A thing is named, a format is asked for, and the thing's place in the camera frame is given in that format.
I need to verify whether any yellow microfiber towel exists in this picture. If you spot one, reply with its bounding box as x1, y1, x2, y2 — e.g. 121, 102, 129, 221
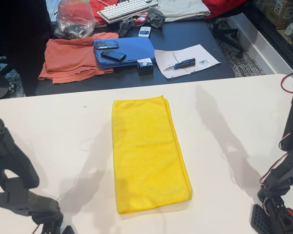
111, 96, 193, 215

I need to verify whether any blue plastic folder stack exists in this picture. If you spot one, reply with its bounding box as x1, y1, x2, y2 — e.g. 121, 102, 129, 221
93, 36, 157, 69

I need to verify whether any small red packet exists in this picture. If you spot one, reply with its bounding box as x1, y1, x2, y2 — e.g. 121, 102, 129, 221
134, 15, 149, 26

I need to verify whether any grey crumpled plastic bag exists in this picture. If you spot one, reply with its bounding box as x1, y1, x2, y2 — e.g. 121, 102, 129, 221
118, 19, 136, 38
147, 7, 166, 29

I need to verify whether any clear plastic bag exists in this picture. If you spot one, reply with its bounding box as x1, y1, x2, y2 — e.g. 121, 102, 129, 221
54, 0, 96, 39

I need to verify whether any red printed shirt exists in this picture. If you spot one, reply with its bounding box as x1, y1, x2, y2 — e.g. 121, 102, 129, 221
89, 0, 119, 25

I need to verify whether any orange folded shirt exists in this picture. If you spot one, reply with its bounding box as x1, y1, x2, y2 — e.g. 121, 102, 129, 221
38, 32, 120, 85

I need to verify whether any beige folded cloth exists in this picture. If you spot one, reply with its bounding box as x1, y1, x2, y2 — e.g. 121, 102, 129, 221
157, 0, 211, 23

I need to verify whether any brown cardboard box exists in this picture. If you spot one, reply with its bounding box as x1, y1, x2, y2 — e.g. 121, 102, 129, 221
265, 0, 293, 27

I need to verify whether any small white device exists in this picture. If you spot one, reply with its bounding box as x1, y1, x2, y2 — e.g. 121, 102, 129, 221
138, 26, 151, 38

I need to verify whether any person in black clothes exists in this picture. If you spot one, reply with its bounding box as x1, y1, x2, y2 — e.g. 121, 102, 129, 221
0, 0, 53, 59

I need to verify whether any blue black screwdriver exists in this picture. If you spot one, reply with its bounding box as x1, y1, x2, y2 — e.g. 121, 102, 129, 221
163, 58, 196, 72

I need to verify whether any white lined paper sheet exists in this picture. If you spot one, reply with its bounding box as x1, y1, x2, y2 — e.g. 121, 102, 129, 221
154, 44, 222, 79

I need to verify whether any red fabric bag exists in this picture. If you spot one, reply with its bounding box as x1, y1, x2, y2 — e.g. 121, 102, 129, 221
201, 0, 249, 20

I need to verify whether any white computer keyboard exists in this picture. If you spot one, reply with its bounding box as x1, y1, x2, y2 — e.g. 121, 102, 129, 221
97, 0, 159, 24

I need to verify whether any dark desk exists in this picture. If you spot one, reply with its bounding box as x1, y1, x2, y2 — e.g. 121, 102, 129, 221
35, 19, 236, 96

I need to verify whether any black keypad phone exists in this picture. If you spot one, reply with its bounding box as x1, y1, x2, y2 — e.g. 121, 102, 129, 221
100, 50, 127, 61
94, 40, 120, 49

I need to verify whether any small black box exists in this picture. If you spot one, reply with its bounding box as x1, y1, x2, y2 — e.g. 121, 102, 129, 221
137, 58, 154, 77

